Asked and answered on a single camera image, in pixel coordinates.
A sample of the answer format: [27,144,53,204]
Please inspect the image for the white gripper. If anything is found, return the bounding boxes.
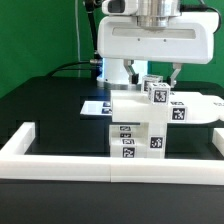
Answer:
[97,0,221,88]

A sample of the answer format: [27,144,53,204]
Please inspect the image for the white thin cable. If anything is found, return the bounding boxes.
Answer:
[75,0,82,78]

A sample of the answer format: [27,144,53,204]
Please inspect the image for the white chair back frame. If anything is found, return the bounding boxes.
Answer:
[110,90,224,124]

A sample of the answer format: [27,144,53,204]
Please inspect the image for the white U-shaped fence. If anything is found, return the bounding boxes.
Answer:
[0,122,224,186]

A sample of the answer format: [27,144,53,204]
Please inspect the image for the white chair seat part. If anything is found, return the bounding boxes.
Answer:
[133,123,167,159]

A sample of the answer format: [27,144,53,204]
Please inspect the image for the black table cables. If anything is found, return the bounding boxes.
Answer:
[45,60,101,78]

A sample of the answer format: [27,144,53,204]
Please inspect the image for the white sheet with tags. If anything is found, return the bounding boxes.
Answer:
[80,101,112,116]

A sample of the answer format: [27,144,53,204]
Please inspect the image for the black corrugated hose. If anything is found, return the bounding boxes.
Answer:
[83,0,104,64]

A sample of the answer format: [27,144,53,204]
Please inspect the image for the white tagged cube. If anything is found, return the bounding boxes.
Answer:
[148,82,170,104]
[141,74,163,93]

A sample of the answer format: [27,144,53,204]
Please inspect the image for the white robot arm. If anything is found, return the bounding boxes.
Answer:
[83,0,222,89]

